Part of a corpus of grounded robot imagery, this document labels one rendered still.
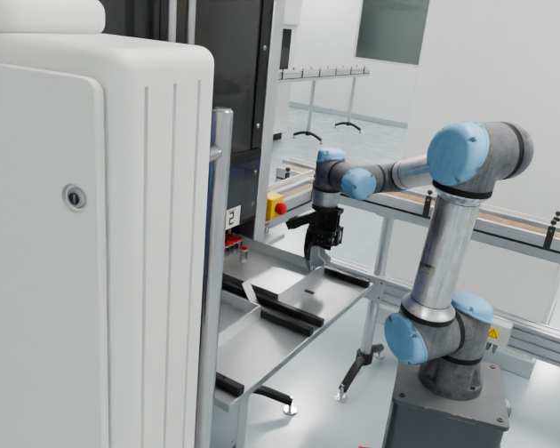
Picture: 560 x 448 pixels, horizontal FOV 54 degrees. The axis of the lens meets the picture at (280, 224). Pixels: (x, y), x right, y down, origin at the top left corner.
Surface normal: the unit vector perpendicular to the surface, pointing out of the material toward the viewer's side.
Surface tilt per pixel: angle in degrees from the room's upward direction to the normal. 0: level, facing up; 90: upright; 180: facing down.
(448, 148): 82
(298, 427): 0
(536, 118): 90
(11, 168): 90
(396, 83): 90
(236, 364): 0
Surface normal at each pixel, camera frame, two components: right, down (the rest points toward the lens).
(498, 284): -0.53, 0.25
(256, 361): 0.10, -0.93
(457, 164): -0.85, -0.04
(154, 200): 0.93, 0.21
